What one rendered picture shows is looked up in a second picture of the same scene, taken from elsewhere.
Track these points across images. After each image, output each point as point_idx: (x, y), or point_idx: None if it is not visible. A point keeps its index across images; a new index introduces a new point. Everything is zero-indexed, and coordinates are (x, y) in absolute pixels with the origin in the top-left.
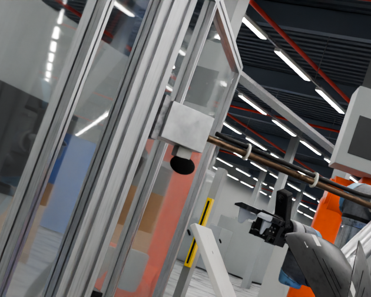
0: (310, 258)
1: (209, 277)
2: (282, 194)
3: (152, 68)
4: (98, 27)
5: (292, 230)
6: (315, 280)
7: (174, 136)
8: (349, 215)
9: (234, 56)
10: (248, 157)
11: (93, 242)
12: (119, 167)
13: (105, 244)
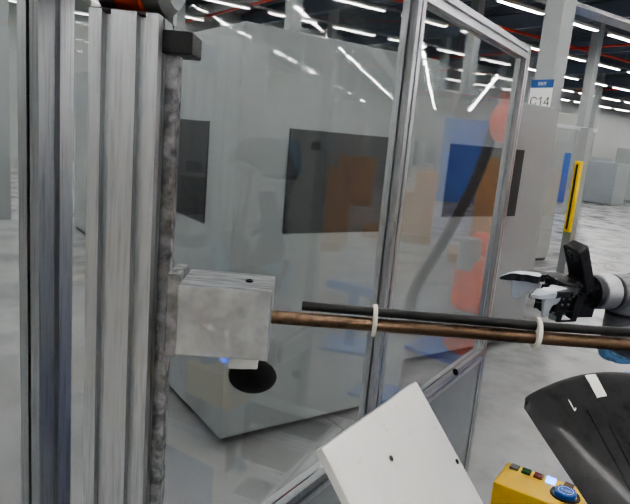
0: (582, 434)
1: None
2: (572, 250)
3: (111, 242)
4: (42, 177)
5: (601, 293)
6: (594, 481)
7: (201, 347)
8: None
9: (504, 44)
10: (378, 331)
11: None
12: (113, 427)
13: None
